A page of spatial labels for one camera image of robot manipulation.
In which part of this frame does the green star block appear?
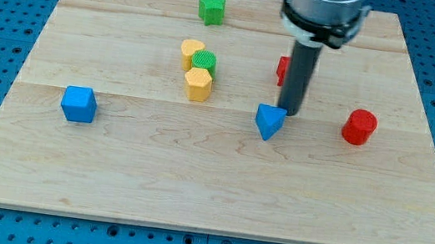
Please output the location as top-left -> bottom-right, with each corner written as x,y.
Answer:
198,0 -> 226,26

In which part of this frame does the blue triangle block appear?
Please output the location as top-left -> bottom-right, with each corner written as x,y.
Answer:
255,104 -> 287,141

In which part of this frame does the yellow hexagon block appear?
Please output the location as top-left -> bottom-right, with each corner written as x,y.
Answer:
185,68 -> 213,102

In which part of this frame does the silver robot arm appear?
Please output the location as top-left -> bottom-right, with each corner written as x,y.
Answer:
277,0 -> 371,116

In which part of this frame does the green cylinder block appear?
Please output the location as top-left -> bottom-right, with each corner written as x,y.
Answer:
191,49 -> 217,79

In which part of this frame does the wooden board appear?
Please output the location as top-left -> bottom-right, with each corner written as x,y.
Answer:
0,0 -> 435,244

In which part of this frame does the yellow heart block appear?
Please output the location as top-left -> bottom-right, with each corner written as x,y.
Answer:
180,38 -> 205,72

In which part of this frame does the blue cube block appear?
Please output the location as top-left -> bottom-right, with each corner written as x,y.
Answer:
60,85 -> 97,124

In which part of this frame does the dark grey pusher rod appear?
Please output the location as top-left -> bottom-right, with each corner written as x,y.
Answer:
277,41 -> 322,116

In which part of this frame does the red block behind rod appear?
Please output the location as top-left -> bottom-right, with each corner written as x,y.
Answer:
276,56 -> 291,86

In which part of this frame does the red cylinder block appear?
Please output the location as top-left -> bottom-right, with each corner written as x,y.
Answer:
341,109 -> 378,145

